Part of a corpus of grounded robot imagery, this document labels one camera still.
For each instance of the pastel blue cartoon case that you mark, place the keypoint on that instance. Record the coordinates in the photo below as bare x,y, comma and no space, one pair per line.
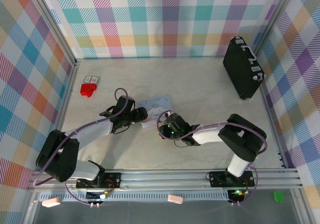
157,104

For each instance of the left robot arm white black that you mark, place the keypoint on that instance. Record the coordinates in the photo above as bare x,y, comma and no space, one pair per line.
95,130

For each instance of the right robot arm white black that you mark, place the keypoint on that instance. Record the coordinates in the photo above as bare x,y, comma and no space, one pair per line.
207,135

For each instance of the red toy building block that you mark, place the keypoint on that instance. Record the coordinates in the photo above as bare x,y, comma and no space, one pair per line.
87,89

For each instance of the playing card box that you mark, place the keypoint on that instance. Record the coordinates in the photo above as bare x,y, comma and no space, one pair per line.
91,79

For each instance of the pink plastic tag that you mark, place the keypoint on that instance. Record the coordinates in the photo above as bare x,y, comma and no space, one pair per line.
175,199
51,202

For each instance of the black briefcase with metal corners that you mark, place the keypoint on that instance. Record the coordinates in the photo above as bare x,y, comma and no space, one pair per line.
237,66

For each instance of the green plastic piece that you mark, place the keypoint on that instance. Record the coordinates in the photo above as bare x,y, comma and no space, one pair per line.
278,197

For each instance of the aluminium frame cross rail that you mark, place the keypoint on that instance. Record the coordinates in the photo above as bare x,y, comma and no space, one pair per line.
162,177

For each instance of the aluminium frame side rail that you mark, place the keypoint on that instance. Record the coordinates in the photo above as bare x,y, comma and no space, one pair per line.
272,116
71,84

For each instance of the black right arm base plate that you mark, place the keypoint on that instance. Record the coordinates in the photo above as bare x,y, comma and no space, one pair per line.
217,179

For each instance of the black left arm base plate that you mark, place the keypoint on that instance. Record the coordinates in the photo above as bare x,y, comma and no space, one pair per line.
112,179

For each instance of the aluminium frame corner post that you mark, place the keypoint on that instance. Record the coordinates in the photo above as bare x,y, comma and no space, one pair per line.
50,21
275,16

